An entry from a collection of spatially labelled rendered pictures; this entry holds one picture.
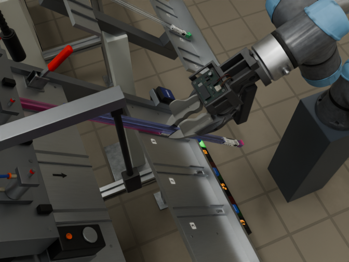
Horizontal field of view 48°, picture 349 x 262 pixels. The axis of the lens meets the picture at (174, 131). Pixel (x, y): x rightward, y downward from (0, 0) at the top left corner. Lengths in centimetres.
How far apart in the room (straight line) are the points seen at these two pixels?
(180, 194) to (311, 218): 102
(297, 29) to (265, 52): 6
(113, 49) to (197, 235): 58
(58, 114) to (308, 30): 46
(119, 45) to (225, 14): 134
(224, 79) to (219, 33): 164
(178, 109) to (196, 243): 27
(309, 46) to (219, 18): 171
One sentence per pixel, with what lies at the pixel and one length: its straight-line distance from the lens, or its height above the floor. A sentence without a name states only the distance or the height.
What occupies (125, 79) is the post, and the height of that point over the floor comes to 65.
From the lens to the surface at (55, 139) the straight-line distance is 73.
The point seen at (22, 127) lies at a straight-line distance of 37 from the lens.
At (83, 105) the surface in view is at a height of 135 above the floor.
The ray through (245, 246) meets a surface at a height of 73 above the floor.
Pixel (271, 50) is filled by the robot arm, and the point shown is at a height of 115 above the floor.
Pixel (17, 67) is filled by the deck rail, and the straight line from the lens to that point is 79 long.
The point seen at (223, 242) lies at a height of 77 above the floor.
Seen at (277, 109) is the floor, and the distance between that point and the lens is 204.
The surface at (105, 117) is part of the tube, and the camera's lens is 63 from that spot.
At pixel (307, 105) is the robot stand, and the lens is 139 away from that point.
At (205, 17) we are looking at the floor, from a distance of 239.
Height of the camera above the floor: 165
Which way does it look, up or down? 60 degrees down
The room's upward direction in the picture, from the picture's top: straight up
